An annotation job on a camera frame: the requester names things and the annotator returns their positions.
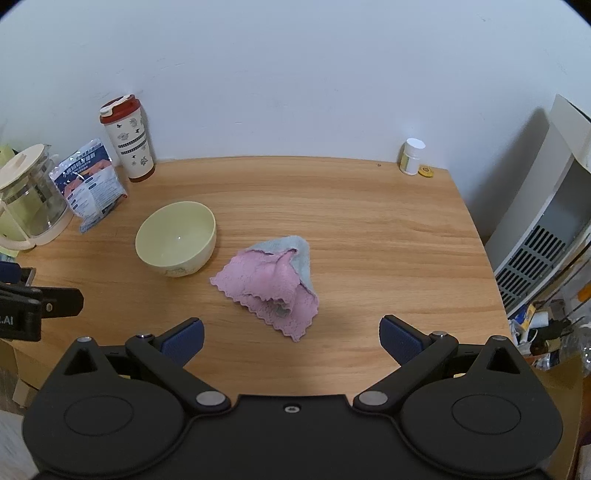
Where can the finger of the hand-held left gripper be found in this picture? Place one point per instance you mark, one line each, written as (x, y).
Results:
(62, 302)

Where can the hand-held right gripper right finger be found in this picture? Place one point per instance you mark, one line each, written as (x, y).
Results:
(399, 344)

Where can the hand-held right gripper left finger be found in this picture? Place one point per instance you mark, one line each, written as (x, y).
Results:
(187, 339)

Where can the pale green bowl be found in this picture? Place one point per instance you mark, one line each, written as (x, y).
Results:
(178, 240)

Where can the pink and blue cloth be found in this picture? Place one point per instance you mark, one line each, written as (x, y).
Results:
(272, 281)

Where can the cardboard box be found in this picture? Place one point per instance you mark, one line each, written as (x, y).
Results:
(18, 369)

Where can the glass kettle with cream lid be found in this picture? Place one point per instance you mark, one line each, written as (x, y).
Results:
(30, 198)

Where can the blue and white packet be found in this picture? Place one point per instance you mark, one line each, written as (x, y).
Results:
(90, 184)

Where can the red and white patterned tumbler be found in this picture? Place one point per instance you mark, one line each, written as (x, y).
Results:
(131, 143)

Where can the white pill bottle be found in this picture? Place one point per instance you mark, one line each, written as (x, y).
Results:
(412, 158)

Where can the white floor appliance with grille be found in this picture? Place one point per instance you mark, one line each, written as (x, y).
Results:
(540, 221)

